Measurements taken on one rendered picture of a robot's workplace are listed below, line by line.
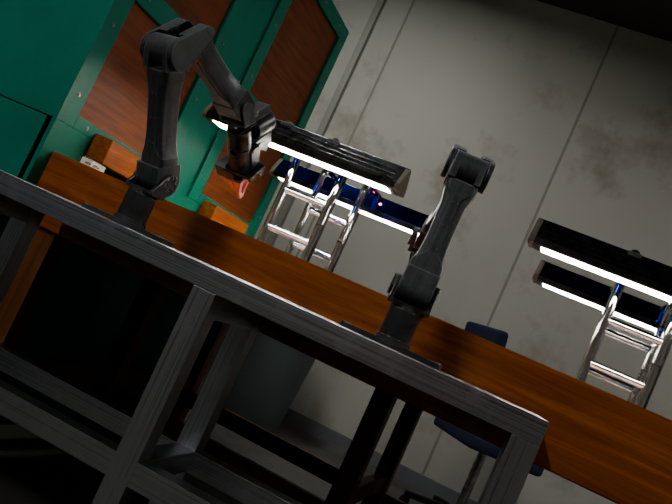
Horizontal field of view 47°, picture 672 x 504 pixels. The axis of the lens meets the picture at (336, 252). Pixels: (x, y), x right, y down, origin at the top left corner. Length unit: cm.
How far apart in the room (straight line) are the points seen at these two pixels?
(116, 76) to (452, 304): 279
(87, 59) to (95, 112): 16
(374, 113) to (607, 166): 140
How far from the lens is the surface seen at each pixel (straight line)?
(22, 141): 210
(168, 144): 163
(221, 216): 278
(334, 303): 168
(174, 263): 138
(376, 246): 460
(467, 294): 450
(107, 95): 220
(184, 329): 135
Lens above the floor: 68
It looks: 4 degrees up
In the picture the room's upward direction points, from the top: 24 degrees clockwise
